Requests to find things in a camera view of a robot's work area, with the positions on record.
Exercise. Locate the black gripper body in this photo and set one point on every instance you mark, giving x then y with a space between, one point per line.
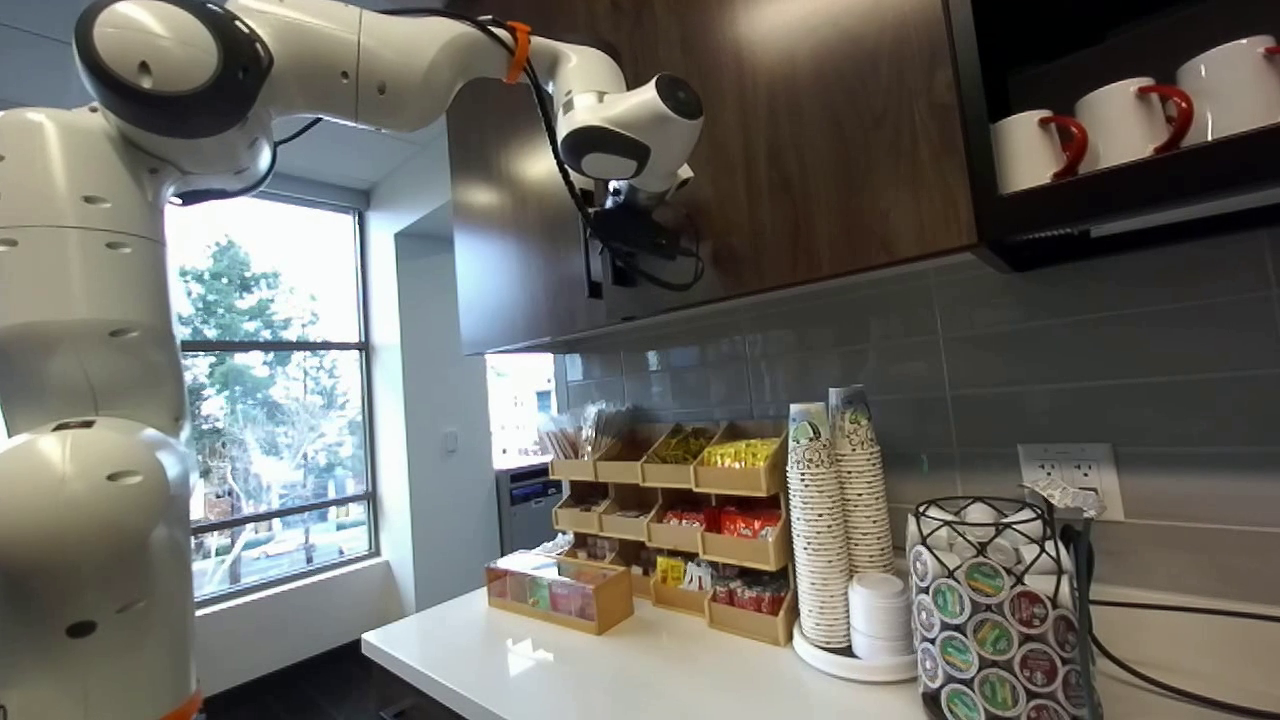
625 223

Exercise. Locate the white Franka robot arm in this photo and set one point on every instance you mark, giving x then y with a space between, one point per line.
82 267

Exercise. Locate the black open shelf unit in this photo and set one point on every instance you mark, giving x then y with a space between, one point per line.
1133 200

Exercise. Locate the clear plastic packet bag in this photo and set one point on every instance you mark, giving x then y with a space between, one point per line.
583 434

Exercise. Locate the yellow snack packets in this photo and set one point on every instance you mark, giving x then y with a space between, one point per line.
743 455

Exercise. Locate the stainless steel appliance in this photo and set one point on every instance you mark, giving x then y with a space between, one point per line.
525 514

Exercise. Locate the red snack packets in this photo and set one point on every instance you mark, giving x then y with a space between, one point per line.
743 517

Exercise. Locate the wooden tiered snack organizer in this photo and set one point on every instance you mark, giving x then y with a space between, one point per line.
743 547

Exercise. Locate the dotted paper cup stack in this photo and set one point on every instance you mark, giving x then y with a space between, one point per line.
871 492
816 534

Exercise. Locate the wooden tea bag box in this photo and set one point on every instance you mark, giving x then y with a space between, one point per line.
560 601

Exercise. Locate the large window showing trees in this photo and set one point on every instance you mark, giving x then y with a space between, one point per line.
266 401

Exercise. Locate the stack of white cup lids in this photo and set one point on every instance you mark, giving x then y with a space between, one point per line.
876 614

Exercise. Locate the white round cup tray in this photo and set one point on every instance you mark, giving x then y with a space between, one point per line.
841 660

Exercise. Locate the white wall power outlet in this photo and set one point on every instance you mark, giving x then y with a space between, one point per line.
1066 478

